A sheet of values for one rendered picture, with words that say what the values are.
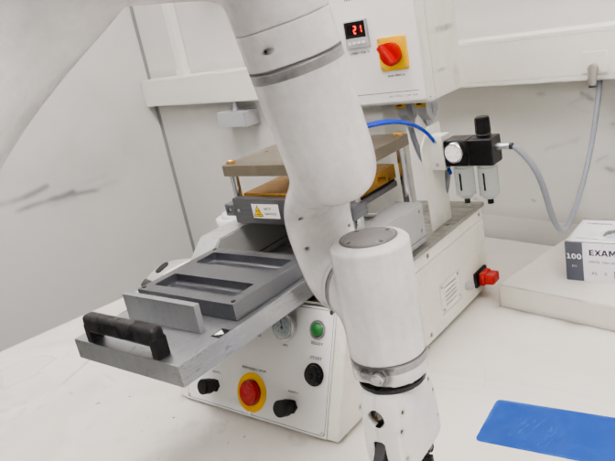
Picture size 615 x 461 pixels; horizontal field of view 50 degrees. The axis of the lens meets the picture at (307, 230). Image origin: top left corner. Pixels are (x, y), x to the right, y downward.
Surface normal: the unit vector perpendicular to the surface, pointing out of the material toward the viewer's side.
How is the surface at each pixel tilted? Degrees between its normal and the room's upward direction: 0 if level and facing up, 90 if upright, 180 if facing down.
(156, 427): 0
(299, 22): 91
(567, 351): 0
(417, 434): 88
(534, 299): 90
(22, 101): 120
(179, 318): 90
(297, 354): 65
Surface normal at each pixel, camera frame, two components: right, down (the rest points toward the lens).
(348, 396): 0.78, 0.04
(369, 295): -0.24, 0.35
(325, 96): 0.33, 0.27
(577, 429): -0.19, -0.93
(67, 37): 0.48, 0.75
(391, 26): -0.60, 0.36
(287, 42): 0.04, 0.36
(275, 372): -0.62, -0.07
